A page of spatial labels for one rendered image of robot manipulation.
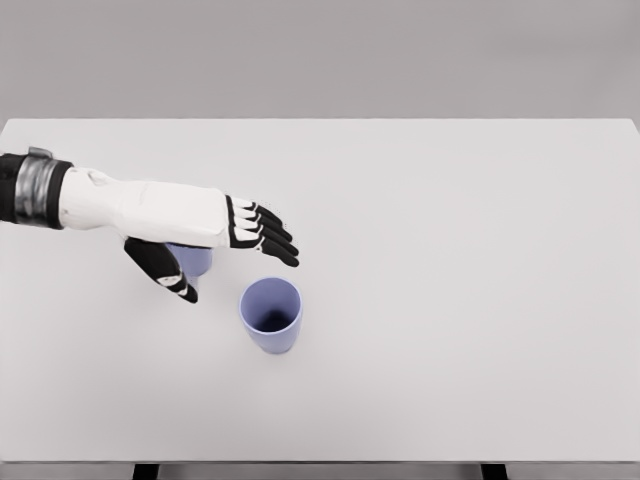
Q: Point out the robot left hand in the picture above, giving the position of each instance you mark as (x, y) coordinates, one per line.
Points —
(180, 212)

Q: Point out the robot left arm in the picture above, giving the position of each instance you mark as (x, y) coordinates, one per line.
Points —
(50, 192)

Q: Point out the lavender plastic cup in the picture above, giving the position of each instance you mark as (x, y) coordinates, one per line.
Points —
(271, 315)
(196, 260)

